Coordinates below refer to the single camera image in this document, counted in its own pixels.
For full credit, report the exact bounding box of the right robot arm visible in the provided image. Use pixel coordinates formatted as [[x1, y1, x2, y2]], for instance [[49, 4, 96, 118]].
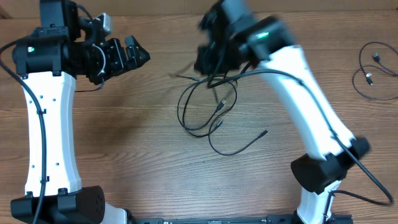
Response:
[[195, 0, 370, 223]]

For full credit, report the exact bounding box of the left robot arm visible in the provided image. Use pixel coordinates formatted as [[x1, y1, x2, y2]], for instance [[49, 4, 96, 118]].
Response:
[[11, 1, 150, 223]]

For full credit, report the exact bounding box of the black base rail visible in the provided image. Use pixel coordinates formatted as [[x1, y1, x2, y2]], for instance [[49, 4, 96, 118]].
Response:
[[133, 213, 354, 224]]

